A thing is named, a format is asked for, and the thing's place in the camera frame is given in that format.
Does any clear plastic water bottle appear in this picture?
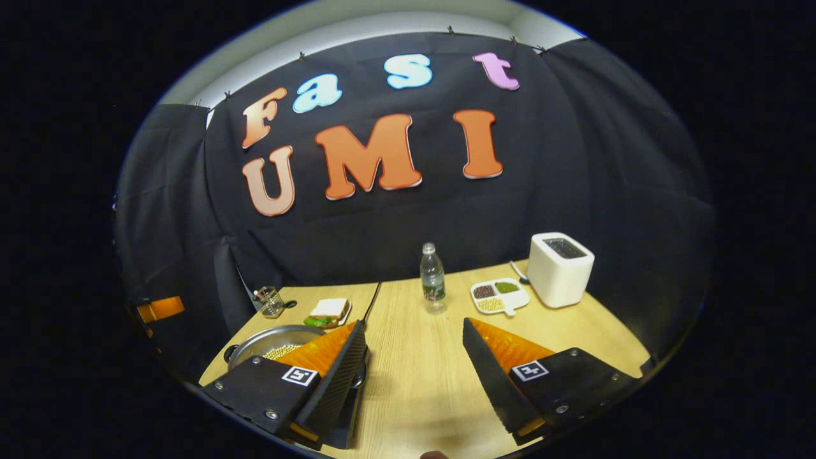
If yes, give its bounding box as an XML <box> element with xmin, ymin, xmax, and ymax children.
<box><xmin>419</xmin><ymin>242</ymin><xmax>448</xmax><ymax>314</ymax></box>

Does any black backdrop cloth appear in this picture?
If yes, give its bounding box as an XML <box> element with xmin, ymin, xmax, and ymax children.
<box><xmin>113</xmin><ymin>32</ymin><xmax>716</xmax><ymax>383</ymax></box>

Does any small white plate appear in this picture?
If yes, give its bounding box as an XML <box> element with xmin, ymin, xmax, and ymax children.
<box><xmin>305</xmin><ymin>300</ymin><xmax>353</xmax><ymax>330</ymax></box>

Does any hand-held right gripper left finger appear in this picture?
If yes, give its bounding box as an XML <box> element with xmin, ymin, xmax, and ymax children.
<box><xmin>201</xmin><ymin>319</ymin><xmax>369</xmax><ymax>447</ymax></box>

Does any metal wire utensil holder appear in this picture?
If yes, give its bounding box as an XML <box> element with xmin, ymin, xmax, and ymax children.
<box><xmin>253</xmin><ymin>286</ymin><xmax>286</xmax><ymax>319</ymax></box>

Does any white divided dish with beans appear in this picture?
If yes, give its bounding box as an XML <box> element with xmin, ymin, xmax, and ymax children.
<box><xmin>470</xmin><ymin>278</ymin><xmax>530</xmax><ymax>317</ymax></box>

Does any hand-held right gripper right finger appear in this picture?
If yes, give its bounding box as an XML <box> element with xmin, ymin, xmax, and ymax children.
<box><xmin>462</xmin><ymin>317</ymin><xmax>641</xmax><ymax>447</ymax></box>

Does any black power cable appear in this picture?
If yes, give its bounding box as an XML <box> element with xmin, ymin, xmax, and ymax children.
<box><xmin>362</xmin><ymin>281</ymin><xmax>383</xmax><ymax>323</ymax></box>

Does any white toaster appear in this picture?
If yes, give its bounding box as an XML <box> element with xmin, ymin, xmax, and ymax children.
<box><xmin>527</xmin><ymin>232</ymin><xmax>595</xmax><ymax>309</ymax></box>

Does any sandwich with lettuce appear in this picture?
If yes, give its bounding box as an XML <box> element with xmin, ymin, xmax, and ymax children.
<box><xmin>303</xmin><ymin>298</ymin><xmax>350</xmax><ymax>329</ymax></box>

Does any steel pot with black handle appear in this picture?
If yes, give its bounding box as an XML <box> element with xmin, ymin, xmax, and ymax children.
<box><xmin>223</xmin><ymin>324</ymin><xmax>327</xmax><ymax>372</ymax></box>

